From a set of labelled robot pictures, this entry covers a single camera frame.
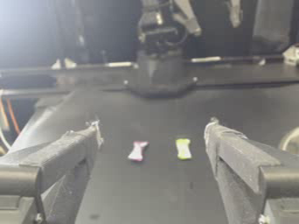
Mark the lime green candy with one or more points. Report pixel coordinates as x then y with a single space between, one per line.
183 149

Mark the purple bow-shaped candy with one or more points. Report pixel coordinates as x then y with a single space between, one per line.
138 151

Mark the steel bowl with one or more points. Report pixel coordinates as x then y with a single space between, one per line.
292 141

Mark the white corner bracket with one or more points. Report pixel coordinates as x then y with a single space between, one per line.
292 55
65 64

